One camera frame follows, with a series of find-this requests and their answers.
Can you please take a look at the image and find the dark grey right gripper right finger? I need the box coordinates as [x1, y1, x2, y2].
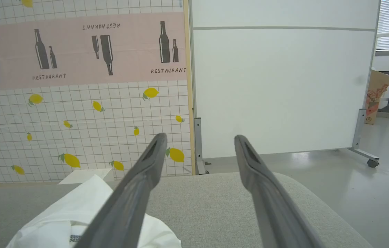
[234, 135, 326, 248]

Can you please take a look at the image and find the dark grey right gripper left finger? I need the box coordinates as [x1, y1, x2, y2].
[74, 133, 168, 248]

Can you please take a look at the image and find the white rectangular block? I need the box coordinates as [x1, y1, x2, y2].
[58, 168, 114, 185]

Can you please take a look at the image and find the white garment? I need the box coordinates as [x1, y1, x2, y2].
[6, 174, 182, 248]

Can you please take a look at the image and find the brown cardboard box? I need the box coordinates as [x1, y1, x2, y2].
[364, 70, 389, 125]

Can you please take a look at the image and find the grey fabric sofa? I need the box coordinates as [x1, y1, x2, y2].
[0, 172, 374, 248]

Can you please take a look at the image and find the white rolling partition board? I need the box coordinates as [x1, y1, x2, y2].
[188, 0, 382, 175]

